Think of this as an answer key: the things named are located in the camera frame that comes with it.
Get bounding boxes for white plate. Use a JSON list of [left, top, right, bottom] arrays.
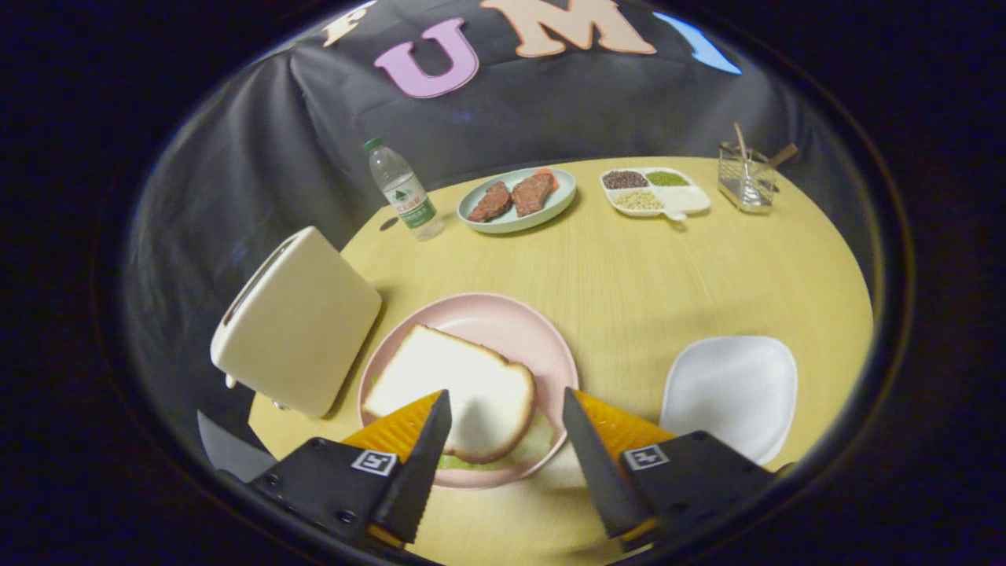
[[659, 336, 799, 466]]

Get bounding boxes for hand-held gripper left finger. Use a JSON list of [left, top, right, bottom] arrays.
[[251, 389, 453, 549]]

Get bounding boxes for pile of pale beans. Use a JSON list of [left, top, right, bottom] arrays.
[[613, 189, 665, 211]]

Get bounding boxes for black backdrop cloth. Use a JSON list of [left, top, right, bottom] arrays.
[[122, 0, 877, 472]]

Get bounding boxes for green lettuce leaf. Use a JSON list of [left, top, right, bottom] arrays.
[[436, 409, 555, 472]]

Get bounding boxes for cream white toaster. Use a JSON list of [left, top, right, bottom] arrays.
[[210, 226, 384, 420]]

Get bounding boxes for light blue plate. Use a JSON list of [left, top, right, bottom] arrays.
[[457, 167, 578, 235]]

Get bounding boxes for pink plate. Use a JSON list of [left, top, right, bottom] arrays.
[[358, 292, 581, 490]]

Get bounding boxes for white bread slice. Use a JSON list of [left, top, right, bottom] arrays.
[[362, 324, 538, 465]]

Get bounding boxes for white divided dish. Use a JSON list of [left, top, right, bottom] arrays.
[[600, 167, 712, 222]]

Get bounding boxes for clear water bottle green cap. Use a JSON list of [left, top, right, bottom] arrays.
[[362, 138, 446, 242]]

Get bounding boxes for clear utensil holder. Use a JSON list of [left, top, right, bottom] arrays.
[[718, 141, 779, 215]]

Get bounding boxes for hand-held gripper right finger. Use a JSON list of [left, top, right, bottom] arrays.
[[562, 386, 779, 551]]

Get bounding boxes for brown meat piece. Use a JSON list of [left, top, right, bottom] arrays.
[[468, 181, 513, 223], [511, 172, 556, 218]]

